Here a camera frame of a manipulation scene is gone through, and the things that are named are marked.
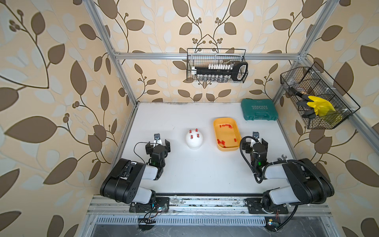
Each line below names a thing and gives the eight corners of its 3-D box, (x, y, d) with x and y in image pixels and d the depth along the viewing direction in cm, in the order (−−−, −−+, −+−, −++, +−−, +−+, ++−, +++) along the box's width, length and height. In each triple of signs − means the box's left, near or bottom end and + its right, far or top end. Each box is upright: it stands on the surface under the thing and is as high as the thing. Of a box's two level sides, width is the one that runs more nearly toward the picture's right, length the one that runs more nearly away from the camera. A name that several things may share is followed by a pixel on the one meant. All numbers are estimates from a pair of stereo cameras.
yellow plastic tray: (216, 151, 95) (217, 147, 91) (213, 121, 112) (213, 116, 108) (241, 151, 95) (243, 147, 91) (234, 121, 112) (236, 116, 108)
